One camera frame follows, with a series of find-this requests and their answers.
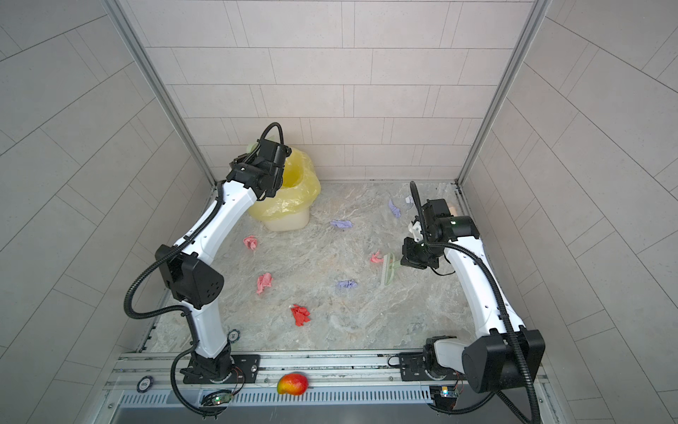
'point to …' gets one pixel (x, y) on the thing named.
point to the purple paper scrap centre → (350, 283)
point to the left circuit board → (216, 397)
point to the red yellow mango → (292, 384)
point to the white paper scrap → (409, 200)
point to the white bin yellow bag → (289, 210)
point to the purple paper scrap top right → (396, 211)
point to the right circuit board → (445, 397)
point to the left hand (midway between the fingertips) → (234, 160)
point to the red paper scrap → (301, 315)
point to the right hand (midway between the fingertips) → (400, 259)
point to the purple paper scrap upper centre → (342, 223)
